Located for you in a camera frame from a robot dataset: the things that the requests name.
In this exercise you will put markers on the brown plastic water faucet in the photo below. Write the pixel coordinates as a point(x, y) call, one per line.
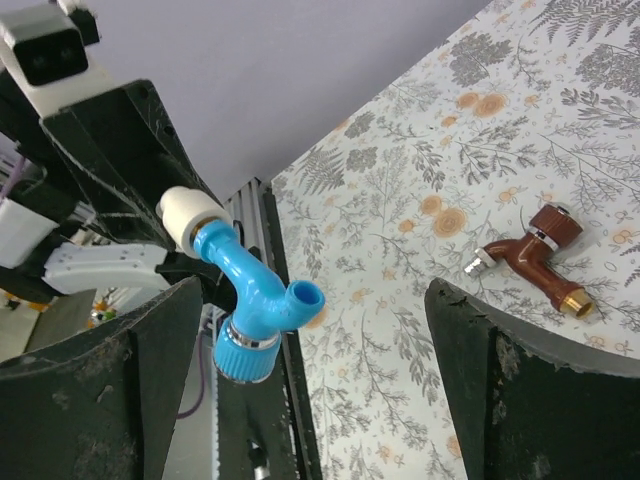
point(551, 229)

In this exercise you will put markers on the left aluminium frame post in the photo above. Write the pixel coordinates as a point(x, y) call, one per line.
point(247, 210)

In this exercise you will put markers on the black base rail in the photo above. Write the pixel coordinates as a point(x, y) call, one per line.
point(265, 430)

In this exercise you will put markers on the floral patterned table mat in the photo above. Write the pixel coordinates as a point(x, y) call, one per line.
point(530, 103)

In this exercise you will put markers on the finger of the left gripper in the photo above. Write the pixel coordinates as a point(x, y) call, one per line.
point(124, 153)

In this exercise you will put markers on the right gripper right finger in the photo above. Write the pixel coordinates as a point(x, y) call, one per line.
point(527, 403)

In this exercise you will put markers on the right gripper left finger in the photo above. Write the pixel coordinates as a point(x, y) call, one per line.
point(101, 404)

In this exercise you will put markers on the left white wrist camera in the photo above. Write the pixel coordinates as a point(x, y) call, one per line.
point(43, 48)

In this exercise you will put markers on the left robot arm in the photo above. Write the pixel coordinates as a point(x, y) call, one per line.
point(87, 216)

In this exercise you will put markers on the blue plastic water faucet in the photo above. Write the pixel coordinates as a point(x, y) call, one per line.
point(250, 338)

